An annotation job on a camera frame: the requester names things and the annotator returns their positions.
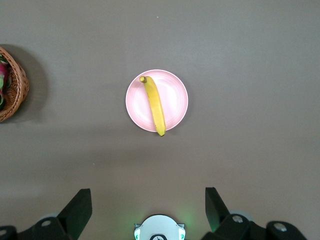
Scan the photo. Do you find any pink round plate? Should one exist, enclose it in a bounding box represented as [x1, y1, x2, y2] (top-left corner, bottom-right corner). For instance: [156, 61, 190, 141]
[125, 69, 189, 133]

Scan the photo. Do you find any brown table cloth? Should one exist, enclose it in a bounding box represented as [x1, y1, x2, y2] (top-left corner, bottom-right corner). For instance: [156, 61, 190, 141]
[0, 0, 320, 240]

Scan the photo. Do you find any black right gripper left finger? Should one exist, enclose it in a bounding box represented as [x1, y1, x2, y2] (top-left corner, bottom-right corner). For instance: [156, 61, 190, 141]
[27, 188, 93, 240]

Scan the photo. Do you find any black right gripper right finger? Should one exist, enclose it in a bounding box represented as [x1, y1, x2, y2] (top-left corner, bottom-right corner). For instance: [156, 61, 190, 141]
[201, 186, 270, 240]

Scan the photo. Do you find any brown wicker basket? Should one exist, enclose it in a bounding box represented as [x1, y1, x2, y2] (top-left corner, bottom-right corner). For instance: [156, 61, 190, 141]
[0, 46, 30, 123]

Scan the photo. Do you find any yellow banana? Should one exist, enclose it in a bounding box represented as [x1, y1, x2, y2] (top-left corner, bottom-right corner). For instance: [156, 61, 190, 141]
[139, 75, 166, 137]

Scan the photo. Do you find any pink dragon fruit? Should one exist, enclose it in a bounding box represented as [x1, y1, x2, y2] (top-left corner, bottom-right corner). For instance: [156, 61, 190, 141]
[0, 54, 13, 112]

